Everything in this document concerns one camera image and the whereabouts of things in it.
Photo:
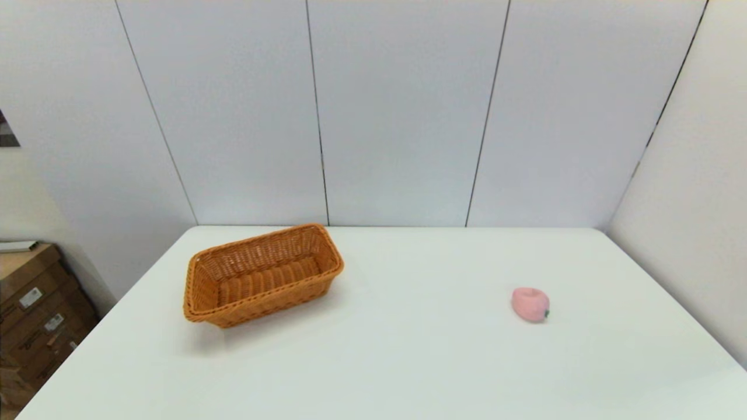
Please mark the orange woven wicker basket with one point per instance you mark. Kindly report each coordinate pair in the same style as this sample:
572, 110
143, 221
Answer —
262, 280

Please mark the pink toy peach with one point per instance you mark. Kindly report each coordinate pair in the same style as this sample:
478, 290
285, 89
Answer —
529, 304

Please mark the brown cardboard box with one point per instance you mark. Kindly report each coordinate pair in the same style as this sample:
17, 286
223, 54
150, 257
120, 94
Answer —
13, 388
44, 303
26, 265
55, 341

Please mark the dark wall picture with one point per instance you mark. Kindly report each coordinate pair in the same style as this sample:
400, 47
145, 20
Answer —
6, 134

